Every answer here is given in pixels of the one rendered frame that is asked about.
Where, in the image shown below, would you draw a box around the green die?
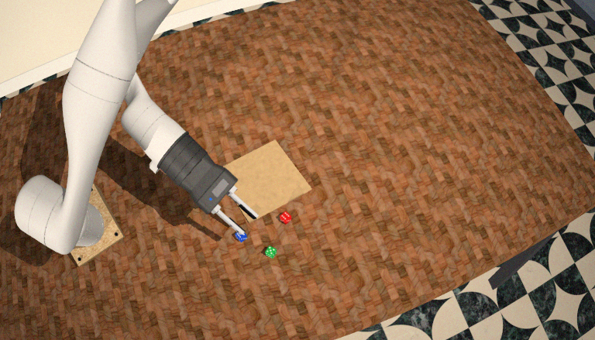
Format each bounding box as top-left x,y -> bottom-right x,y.
265,246 -> 277,259

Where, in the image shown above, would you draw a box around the red die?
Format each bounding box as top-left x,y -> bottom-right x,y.
280,211 -> 291,225

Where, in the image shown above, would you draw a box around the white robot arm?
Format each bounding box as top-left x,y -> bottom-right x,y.
15,0 -> 179,255

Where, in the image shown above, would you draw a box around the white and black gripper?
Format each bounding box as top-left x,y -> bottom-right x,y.
139,114 -> 259,235

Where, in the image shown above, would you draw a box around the blue die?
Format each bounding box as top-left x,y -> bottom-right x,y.
235,232 -> 247,242

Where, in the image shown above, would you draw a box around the tan square mat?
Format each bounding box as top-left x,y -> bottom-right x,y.
224,140 -> 311,223

